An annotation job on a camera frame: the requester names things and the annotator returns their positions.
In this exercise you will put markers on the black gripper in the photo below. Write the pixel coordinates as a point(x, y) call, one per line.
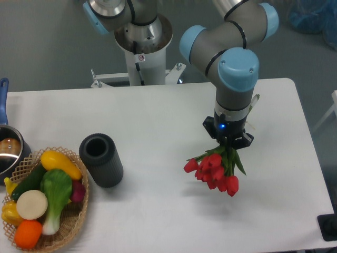
point(228, 133)

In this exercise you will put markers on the red tulip bouquet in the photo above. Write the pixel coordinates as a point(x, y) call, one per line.
point(216, 168)

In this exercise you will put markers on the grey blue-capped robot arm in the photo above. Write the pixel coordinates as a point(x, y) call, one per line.
point(221, 53)

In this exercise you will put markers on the dark grey ribbed vase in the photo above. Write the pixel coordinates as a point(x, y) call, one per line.
point(99, 154)

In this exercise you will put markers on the black device at table edge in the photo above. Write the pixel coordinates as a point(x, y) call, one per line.
point(327, 224)

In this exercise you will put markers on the blue plastic bag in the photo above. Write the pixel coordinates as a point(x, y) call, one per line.
point(314, 17)

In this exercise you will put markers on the purple red radish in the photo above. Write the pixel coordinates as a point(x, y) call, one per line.
point(78, 192)

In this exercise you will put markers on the woven wicker basket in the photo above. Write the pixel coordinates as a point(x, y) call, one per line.
point(72, 216)

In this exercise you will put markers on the green bok choy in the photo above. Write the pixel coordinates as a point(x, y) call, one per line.
point(56, 185)

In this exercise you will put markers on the yellow squash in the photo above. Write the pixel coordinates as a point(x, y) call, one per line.
point(51, 159)

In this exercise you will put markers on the dark green cucumber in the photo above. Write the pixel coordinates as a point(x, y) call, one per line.
point(30, 182)

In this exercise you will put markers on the round cream white disc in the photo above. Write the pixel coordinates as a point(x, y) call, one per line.
point(32, 205)

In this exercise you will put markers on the orange fruit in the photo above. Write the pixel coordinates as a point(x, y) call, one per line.
point(27, 234)

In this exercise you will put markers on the yellow banana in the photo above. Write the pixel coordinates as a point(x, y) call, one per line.
point(9, 185)

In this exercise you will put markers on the yellow bell pepper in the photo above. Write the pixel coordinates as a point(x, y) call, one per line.
point(10, 214)

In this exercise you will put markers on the white frame at right edge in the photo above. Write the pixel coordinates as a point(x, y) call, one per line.
point(327, 114)

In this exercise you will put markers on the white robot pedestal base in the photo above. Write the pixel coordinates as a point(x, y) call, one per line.
point(145, 55)

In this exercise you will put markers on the blue handled saucepan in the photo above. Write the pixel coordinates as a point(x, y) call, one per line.
point(13, 146)

